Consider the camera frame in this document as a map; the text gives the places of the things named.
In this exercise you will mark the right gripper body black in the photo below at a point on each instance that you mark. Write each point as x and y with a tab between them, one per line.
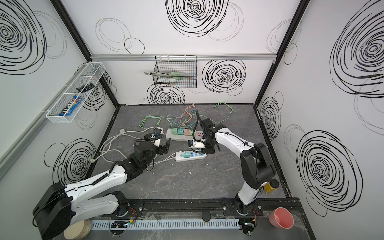
207	146

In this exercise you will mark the large multicolour power strip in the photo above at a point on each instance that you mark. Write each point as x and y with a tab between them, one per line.
182	137

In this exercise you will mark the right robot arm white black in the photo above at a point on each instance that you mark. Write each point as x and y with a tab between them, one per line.
257	166

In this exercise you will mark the pink charger plug with cable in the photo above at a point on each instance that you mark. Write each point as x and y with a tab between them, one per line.
186	119

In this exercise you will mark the white wire shelf basket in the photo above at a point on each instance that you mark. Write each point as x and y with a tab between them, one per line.
93	100

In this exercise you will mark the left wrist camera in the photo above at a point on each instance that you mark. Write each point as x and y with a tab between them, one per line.
157	134

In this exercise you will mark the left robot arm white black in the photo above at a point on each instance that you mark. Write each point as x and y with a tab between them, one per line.
64	205

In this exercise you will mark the white slotted cable duct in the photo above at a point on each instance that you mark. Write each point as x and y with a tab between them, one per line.
190	224

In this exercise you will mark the black wire basket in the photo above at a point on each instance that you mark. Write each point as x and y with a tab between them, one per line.
176	70

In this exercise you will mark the blue candy packet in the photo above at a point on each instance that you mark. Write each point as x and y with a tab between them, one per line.
71	106

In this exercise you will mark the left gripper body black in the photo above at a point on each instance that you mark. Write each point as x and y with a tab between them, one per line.
163	145

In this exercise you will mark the pink plastic cup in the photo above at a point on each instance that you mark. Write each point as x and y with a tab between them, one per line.
281	218

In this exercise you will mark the teal charger plug with cable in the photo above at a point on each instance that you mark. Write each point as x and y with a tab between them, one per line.
176	121

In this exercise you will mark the small blue white power strip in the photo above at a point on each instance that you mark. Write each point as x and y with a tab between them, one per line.
195	156

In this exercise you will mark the black round knob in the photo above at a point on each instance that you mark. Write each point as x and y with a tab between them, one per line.
206	216

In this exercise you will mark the round beige lid container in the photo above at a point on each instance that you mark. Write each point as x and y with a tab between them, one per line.
79	230

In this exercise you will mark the yellow jar black lid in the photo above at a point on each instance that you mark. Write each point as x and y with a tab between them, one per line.
272	185

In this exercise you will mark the black front rail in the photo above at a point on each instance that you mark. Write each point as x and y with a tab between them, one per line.
227	207

